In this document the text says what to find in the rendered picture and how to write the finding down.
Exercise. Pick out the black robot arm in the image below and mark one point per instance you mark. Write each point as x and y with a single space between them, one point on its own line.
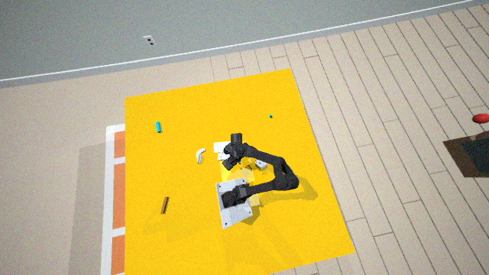
281 182

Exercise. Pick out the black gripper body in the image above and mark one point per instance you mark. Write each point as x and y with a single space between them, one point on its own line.
228 164

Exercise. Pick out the small teal block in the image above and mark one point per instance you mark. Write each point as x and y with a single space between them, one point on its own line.
157 126

